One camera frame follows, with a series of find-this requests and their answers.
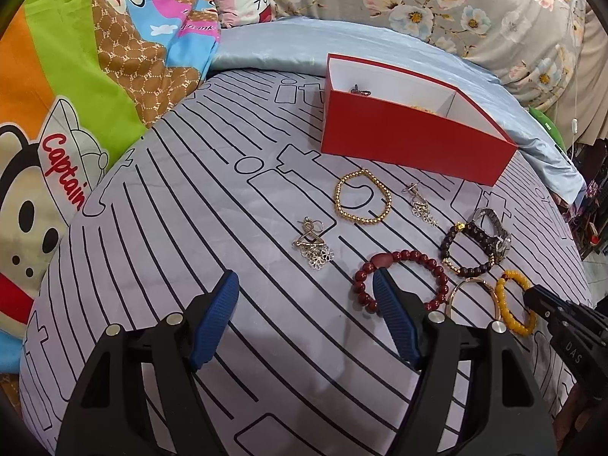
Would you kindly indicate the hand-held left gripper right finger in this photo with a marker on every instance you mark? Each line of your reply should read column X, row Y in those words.
column 394, row 313

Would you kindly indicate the silver wristwatch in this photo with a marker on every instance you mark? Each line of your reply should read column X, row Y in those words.
column 498, row 242

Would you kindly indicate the gold flower dangle earring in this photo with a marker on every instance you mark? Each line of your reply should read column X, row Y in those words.
column 422, row 209
column 316, row 254

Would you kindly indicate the grey floral duvet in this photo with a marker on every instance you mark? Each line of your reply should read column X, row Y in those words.
column 427, row 0

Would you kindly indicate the gold bangle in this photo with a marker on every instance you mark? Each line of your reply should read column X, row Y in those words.
column 470, row 280

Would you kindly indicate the red cardboard box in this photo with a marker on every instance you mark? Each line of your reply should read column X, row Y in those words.
column 403, row 137

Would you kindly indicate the beige hanging cloth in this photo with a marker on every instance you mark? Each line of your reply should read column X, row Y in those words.
column 593, row 80

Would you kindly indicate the colourful cartoon monkey blanket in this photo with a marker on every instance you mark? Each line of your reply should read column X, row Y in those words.
column 71, row 80

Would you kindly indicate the light blue quilt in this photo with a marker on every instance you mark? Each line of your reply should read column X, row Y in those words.
column 285, row 42

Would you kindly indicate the dark bow hair clip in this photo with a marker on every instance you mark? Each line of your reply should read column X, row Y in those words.
column 359, row 90

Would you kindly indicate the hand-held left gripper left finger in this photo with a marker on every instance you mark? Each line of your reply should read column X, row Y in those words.
column 213, row 323

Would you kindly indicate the grey striped bed sheet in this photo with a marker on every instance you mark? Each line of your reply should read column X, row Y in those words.
column 190, row 209

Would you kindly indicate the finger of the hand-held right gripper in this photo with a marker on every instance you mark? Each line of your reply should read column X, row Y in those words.
column 570, row 332

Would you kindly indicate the green plush item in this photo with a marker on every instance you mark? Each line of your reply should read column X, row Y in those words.
column 546, row 126

